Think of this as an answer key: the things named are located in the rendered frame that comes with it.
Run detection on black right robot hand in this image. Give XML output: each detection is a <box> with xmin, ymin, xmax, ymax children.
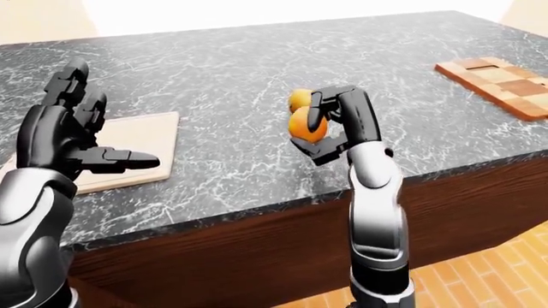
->
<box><xmin>290</xmin><ymin>85</ymin><xmax>383</xmax><ymax>167</ymax></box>

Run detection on plain light wooden cutting board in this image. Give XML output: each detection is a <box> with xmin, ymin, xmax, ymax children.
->
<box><xmin>0</xmin><ymin>110</ymin><xmax>181</xmax><ymax>196</ymax></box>

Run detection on checkered wooden cutting board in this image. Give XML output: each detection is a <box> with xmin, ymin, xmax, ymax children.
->
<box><xmin>434</xmin><ymin>56</ymin><xmax>548</xmax><ymax>122</ymax></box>

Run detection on small orange tangerine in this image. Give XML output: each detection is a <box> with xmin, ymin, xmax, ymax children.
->
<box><xmin>288</xmin><ymin>88</ymin><xmax>313</xmax><ymax>114</ymax></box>

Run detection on dark wood kitchen island cabinet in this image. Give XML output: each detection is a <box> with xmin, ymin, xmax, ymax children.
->
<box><xmin>66</xmin><ymin>157</ymin><xmax>548</xmax><ymax>305</ymax></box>

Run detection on large orange fruit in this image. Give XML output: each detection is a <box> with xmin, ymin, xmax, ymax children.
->
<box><xmin>288</xmin><ymin>105</ymin><xmax>330</xmax><ymax>145</ymax></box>

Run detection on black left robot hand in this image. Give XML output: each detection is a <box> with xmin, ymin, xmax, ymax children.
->
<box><xmin>15</xmin><ymin>58</ymin><xmax>162</xmax><ymax>188</ymax></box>

